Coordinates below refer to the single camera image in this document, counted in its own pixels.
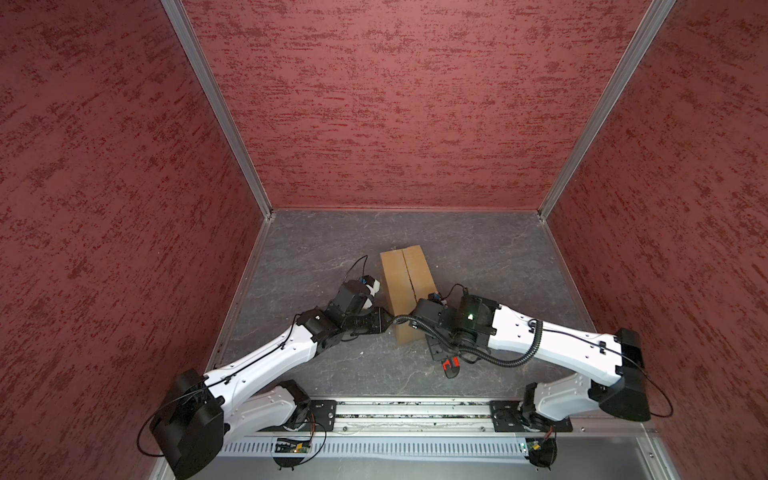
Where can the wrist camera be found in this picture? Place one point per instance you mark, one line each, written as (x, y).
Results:
(372, 284)
(436, 298)

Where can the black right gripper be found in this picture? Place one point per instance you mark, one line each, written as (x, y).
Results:
(436, 350)

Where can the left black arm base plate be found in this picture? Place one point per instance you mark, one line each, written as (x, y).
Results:
(312, 416)

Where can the brown cardboard express box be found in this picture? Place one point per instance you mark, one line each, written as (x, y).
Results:
(407, 278)

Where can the white slotted cable duct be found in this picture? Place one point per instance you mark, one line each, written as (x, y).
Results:
(409, 448)

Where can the left aluminium corner post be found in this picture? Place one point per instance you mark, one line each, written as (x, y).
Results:
(193, 50)

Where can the aluminium front rail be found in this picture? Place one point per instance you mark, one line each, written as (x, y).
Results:
(456, 417)

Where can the aluminium corner post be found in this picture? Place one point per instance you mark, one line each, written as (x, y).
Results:
(647, 30)
(193, 50)

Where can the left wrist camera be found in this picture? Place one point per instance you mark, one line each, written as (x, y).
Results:
(372, 284)

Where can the right aluminium corner post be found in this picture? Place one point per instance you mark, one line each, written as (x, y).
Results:
(647, 30)

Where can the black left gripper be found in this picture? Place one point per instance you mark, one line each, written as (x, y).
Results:
(379, 318)

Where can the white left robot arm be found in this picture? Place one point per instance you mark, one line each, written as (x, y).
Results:
(201, 413)

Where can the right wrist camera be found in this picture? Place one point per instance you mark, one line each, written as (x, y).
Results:
(436, 298)

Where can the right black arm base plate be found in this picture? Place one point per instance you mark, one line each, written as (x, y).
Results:
(507, 417)

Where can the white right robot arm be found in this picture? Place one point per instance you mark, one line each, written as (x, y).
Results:
(606, 370)

